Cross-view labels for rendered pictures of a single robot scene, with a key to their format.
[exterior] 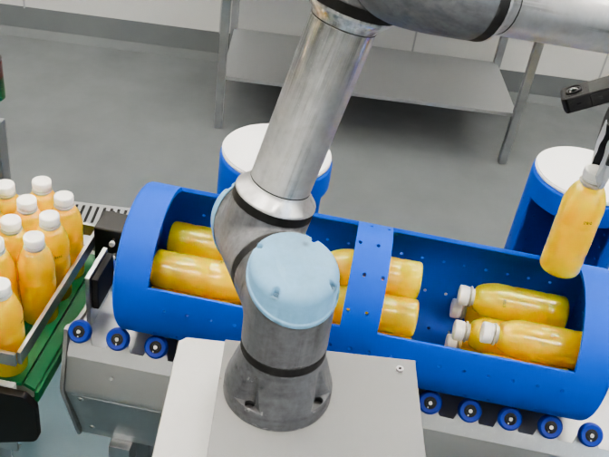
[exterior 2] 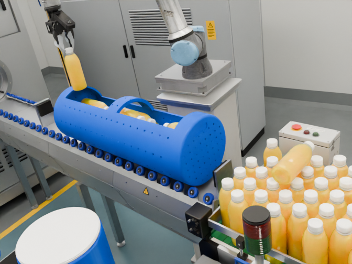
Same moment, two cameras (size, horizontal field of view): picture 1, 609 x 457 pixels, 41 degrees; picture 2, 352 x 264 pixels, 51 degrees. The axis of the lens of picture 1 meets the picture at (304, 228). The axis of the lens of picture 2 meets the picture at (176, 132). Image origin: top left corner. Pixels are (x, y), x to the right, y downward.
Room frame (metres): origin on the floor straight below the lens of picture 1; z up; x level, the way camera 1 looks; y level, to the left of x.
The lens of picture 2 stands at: (2.14, 1.08, 1.84)
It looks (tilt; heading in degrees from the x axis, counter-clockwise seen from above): 28 degrees down; 223
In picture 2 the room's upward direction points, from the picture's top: 10 degrees counter-clockwise
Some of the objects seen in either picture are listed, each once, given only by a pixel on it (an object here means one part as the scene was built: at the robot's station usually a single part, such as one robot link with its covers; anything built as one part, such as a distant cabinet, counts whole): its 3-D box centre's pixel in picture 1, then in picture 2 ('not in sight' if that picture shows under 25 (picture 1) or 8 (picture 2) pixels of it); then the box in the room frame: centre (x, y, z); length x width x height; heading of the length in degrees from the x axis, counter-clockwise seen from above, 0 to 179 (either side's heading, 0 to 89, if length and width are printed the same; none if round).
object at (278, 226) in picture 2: not in sight; (274, 234); (1.37, 0.68, 0.99); 0.07 x 0.07 x 0.19
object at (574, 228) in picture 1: (575, 224); (74, 70); (1.15, -0.45, 1.34); 0.07 x 0.07 x 0.19
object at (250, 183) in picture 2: (26, 202); (250, 183); (1.29, 0.56, 1.09); 0.04 x 0.04 x 0.02
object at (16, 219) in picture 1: (10, 223); (261, 172); (1.22, 0.57, 1.09); 0.04 x 0.04 x 0.02
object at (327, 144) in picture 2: not in sight; (308, 142); (0.92, 0.61, 1.05); 0.20 x 0.10 x 0.10; 86
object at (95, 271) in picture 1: (101, 286); (222, 178); (1.19, 0.38, 0.99); 0.10 x 0.02 x 0.12; 176
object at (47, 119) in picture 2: not in sight; (46, 112); (1.11, -0.95, 1.00); 0.10 x 0.04 x 0.15; 176
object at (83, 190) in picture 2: not in sight; (94, 221); (1.20, -0.67, 0.31); 0.06 x 0.06 x 0.63; 86
